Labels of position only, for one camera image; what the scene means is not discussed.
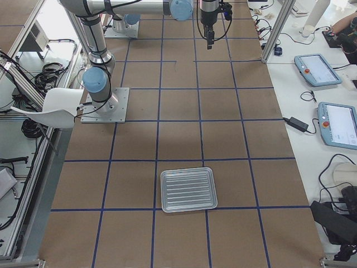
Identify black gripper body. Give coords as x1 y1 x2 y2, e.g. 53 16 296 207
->
200 0 233 46

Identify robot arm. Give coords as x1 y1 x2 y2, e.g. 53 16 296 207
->
112 14 141 33
60 1 233 122

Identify silver ribbed metal tray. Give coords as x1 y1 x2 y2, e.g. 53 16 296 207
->
160 167 218 213

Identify far blue teach pendant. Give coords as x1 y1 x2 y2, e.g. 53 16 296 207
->
294 54 342 87

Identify blue teach pendant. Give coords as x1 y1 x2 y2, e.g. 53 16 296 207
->
317 102 356 150
294 54 342 87

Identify black power adapter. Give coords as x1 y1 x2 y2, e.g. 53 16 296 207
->
283 117 308 132

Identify near blue teach pendant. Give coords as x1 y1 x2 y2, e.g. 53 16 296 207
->
317 102 356 150

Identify white plastic chair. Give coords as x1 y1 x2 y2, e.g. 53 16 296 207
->
11 88 84 129

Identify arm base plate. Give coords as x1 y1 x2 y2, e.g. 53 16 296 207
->
81 88 129 123
104 20 139 39

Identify aluminium frame post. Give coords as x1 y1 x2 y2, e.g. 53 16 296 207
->
261 0 295 64

